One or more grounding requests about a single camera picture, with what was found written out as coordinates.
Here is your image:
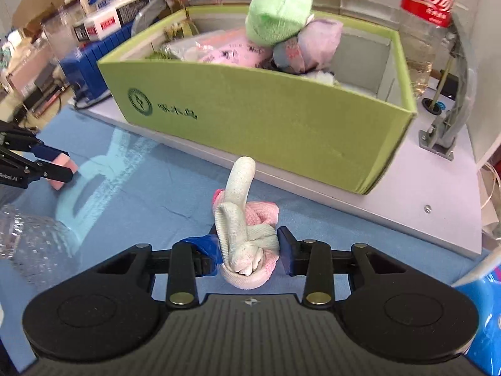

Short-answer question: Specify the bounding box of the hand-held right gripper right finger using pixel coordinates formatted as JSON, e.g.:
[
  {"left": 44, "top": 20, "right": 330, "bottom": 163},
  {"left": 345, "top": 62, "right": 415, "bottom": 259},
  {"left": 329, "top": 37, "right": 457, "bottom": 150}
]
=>
[{"left": 277, "top": 226, "right": 408, "bottom": 309}]

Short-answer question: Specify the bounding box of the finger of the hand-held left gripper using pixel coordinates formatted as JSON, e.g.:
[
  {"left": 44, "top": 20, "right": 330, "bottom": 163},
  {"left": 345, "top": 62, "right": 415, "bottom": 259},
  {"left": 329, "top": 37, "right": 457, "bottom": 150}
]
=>
[
  {"left": 0, "top": 120, "right": 70, "bottom": 162},
  {"left": 0, "top": 147, "right": 75, "bottom": 183}
]

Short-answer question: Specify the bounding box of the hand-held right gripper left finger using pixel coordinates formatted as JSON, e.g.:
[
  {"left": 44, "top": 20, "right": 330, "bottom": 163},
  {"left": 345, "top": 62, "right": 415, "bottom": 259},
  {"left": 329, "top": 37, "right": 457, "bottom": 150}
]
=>
[{"left": 96, "top": 236, "right": 220, "bottom": 309}]

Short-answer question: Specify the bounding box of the pink sponge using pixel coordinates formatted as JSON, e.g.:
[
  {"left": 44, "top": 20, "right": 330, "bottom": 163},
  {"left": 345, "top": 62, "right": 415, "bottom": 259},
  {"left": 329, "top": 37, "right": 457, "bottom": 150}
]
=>
[{"left": 49, "top": 154, "right": 79, "bottom": 191}]

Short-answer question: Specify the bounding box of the white pink knotted rope toy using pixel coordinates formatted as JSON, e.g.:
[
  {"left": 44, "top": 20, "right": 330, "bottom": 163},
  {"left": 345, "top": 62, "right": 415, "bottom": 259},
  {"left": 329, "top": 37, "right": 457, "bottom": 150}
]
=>
[{"left": 212, "top": 156, "right": 281, "bottom": 291}]

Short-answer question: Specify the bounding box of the green cardboard box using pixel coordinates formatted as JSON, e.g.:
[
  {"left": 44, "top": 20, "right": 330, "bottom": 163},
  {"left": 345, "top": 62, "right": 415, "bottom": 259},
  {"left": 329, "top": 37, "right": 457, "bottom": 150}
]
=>
[{"left": 97, "top": 6, "right": 418, "bottom": 196}]

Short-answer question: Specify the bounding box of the clear plastic bag packet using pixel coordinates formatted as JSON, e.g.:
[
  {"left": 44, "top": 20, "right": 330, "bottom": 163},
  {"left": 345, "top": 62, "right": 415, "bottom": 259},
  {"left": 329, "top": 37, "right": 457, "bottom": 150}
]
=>
[{"left": 147, "top": 37, "right": 205, "bottom": 62}]

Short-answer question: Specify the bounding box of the pink packet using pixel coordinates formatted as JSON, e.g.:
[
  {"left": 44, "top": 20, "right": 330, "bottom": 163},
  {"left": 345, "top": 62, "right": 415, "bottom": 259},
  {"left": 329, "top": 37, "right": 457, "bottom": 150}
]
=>
[{"left": 196, "top": 27, "right": 275, "bottom": 70}]

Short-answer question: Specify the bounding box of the pink green patterned cloth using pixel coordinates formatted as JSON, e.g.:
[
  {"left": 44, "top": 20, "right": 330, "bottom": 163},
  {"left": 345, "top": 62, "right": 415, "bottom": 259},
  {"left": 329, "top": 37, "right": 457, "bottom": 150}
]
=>
[{"left": 272, "top": 18, "right": 344, "bottom": 75}]

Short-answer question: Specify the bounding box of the green towel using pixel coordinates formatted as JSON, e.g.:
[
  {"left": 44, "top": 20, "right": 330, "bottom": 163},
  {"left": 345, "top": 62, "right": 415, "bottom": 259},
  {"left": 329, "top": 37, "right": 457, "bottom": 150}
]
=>
[{"left": 245, "top": 0, "right": 314, "bottom": 46}]

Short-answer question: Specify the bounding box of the clear plastic bottle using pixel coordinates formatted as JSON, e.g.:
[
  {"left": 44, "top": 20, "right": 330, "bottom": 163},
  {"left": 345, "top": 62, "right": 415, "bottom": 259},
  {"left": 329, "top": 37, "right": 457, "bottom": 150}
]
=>
[{"left": 0, "top": 203, "right": 85, "bottom": 287}]

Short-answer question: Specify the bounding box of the blue mat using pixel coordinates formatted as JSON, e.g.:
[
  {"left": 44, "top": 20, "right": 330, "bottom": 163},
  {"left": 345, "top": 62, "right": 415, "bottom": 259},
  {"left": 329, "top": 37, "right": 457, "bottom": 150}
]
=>
[{"left": 0, "top": 106, "right": 491, "bottom": 376}]

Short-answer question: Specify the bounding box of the blue box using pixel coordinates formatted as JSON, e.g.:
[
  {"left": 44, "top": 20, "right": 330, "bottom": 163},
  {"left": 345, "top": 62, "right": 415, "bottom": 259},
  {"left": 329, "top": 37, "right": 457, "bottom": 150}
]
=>
[{"left": 59, "top": 23, "right": 136, "bottom": 105}]

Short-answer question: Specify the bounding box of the clear plastic cup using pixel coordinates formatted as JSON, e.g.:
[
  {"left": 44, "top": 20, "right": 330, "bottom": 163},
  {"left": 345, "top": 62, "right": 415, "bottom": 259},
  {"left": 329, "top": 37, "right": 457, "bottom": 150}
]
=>
[{"left": 41, "top": 8, "right": 80, "bottom": 60}]

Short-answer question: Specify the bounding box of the white carton red label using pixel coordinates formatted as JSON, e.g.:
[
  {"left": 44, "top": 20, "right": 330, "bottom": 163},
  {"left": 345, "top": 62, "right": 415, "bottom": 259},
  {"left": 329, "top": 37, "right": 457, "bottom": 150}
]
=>
[{"left": 73, "top": 0, "right": 161, "bottom": 42}]

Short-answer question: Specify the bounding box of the white fluffy cloth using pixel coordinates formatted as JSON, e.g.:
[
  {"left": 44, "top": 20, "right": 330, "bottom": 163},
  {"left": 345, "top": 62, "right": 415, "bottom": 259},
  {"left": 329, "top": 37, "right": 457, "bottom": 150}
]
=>
[{"left": 307, "top": 69, "right": 336, "bottom": 86}]

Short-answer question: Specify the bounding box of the blue tissue pack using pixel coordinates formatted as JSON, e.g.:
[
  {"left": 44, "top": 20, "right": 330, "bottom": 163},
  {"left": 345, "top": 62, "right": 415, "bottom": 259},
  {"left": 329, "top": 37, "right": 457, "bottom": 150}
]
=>
[{"left": 453, "top": 258, "right": 501, "bottom": 376}]

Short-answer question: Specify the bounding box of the grey metal stand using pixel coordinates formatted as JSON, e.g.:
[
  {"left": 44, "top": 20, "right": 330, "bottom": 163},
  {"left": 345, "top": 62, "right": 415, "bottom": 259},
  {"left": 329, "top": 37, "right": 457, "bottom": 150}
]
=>
[{"left": 417, "top": 4, "right": 477, "bottom": 161}]

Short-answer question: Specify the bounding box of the small black box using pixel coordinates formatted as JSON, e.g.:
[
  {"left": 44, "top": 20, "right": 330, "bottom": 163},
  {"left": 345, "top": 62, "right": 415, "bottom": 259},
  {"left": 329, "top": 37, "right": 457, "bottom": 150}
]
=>
[{"left": 438, "top": 69, "right": 459, "bottom": 99}]

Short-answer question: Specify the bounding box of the cola bottle red label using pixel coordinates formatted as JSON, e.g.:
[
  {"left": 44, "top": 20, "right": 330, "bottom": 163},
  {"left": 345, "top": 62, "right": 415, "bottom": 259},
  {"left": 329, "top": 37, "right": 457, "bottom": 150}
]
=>
[{"left": 398, "top": 0, "right": 457, "bottom": 99}]

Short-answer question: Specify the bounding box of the beige cord bundle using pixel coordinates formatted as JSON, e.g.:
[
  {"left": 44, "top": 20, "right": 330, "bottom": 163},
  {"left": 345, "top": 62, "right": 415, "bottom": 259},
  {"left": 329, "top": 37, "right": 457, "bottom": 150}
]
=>
[{"left": 479, "top": 160, "right": 501, "bottom": 240}]

